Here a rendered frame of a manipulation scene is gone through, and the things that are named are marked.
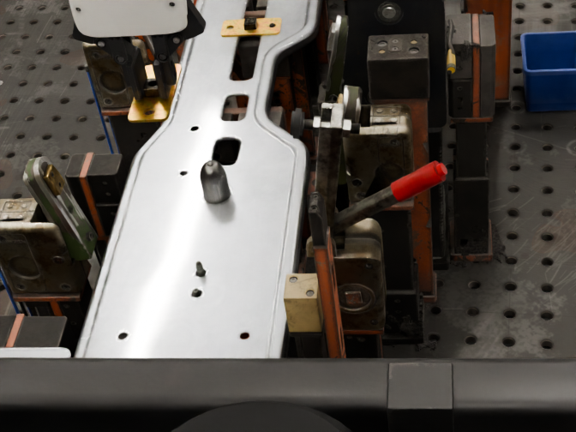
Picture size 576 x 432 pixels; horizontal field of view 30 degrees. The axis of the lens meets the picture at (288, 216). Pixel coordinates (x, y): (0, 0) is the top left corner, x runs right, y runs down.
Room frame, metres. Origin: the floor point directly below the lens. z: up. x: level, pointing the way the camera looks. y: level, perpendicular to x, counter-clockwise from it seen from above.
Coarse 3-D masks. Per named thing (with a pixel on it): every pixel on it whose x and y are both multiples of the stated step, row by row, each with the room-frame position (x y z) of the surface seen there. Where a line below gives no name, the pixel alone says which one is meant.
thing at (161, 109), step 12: (180, 72) 0.85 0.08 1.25; (144, 84) 0.82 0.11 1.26; (156, 84) 0.82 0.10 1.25; (144, 96) 0.82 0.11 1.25; (156, 96) 0.81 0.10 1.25; (132, 108) 0.80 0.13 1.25; (144, 108) 0.80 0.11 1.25; (156, 108) 0.79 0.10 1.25; (168, 108) 0.79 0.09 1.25; (132, 120) 0.78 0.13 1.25; (144, 120) 0.78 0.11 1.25; (156, 120) 0.78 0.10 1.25
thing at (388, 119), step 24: (360, 120) 0.98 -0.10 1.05; (384, 120) 0.95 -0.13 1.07; (408, 120) 0.94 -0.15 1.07; (360, 144) 0.93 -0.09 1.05; (384, 144) 0.93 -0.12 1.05; (408, 144) 0.92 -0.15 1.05; (360, 168) 0.93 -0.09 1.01; (384, 168) 0.93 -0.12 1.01; (408, 168) 0.92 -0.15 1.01; (360, 192) 0.93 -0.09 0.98; (384, 216) 0.93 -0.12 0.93; (408, 216) 0.93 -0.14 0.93; (384, 240) 0.93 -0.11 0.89; (408, 240) 0.93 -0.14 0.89; (384, 264) 0.93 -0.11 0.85; (408, 264) 0.93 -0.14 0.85; (408, 288) 0.93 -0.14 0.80; (408, 312) 0.92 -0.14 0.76; (384, 336) 0.93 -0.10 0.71; (408, 336) 0.92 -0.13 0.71
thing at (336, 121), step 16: (304, 112) 0.80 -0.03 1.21; (336, 112) 0.79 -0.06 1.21; (304, 128) 0.79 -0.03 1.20; (320, 128) 0.77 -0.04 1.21; (336, 128) 0.77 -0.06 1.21; (352, 128) 0.78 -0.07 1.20; (320, 144) 0.77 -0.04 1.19; (336, 144) 0.77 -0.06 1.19; (320, 160) 0.77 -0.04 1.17; (336, 160) 0.77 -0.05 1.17; (320, 176) 0.77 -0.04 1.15; (336, 176) 0.77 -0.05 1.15; (320, 192) 0.77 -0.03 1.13; (336, 192) 0.77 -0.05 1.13
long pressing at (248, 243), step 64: (320, 0) 1.32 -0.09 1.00; (192, 64) 1.21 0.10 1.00; (256, 64) 1.19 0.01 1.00; (256, 128) 1.05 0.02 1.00; (128, 192) 0.98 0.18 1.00; (192, 192) 0.95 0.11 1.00; (256, 192) 0.94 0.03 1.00; (128, 256) 0.86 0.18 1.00; (192, 256) 0.85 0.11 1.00; (256, 256) 0.83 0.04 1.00; (128, 320) 0.77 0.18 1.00; (192, 320) 0.75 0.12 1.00; (256, 320) 0.74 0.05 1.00
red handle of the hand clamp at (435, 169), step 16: (416, 176) 0.77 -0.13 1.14; (432, 176) 0.76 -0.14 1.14; (384, 192) 0.78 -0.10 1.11; (400, 192) 0.77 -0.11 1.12; (416, 192) 0.76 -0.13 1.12; (352, 208) 0.79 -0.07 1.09; (368, 208) 0.77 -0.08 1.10; (384, 208) 0.77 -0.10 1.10; (336, 224) 0.78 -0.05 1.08; (352, 224) 0.78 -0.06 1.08
